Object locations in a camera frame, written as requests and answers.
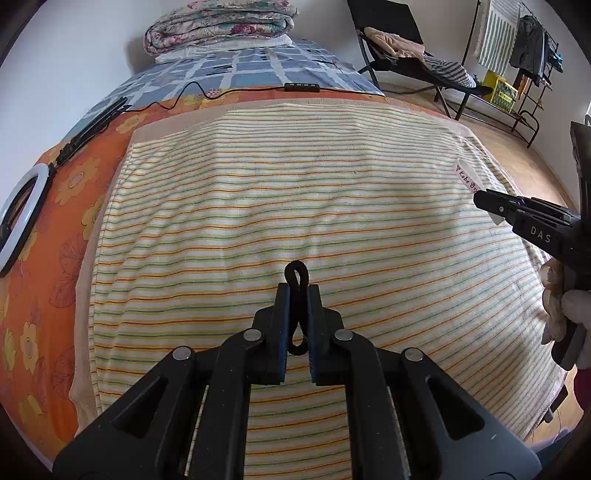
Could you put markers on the striped yellow towel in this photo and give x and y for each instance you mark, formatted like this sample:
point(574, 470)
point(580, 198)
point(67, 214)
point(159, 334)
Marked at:
point(277, 184)

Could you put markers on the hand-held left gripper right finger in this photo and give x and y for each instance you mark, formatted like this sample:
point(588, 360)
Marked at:
point(315, 318)

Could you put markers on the black folding chair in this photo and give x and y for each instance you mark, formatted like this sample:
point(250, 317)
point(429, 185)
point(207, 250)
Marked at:
point(383, 14)

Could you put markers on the blue plaid bedsheet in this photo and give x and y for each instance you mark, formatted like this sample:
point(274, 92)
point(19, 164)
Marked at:
point(258, 64)

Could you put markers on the beige towel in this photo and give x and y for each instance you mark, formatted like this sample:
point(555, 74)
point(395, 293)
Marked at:
point(295, 117)

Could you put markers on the yellow plastic crate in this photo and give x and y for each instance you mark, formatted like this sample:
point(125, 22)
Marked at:
point(501, 90)

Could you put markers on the green striped hanging towel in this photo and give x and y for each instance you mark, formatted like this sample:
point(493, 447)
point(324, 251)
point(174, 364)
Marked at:
point(498, 37)

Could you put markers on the beige garment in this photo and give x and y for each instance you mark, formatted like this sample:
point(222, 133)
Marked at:
point(397, 44)

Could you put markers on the person's right hand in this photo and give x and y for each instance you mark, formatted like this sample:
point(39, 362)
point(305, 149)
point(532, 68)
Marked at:
point(554, 295)

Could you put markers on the white wristband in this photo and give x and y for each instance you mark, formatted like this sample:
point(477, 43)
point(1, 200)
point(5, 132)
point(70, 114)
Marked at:
point(466, 177)

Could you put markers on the black drying rack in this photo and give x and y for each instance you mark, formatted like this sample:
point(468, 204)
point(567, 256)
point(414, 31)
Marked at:
point(535, 106)

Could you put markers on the dark hanging garment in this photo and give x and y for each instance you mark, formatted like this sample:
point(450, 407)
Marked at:
point(526, 46)

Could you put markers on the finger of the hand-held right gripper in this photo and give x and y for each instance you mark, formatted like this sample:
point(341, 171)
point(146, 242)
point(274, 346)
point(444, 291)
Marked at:
point(503, 213)
point(501, 198)

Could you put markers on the striped garment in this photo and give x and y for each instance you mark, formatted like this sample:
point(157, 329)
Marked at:
point(450, 71)

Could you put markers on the white pillow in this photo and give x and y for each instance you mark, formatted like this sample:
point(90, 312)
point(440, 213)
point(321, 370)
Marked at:
point(184, 55)

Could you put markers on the orange floral bedsheet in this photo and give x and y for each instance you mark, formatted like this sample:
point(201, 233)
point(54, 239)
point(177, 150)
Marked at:
point(60, 240)

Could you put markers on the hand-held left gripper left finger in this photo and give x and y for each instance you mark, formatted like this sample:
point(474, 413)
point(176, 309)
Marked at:
point(284, 318)

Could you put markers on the folded floral quilt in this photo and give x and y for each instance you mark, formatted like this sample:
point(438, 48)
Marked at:
point(217, 27)

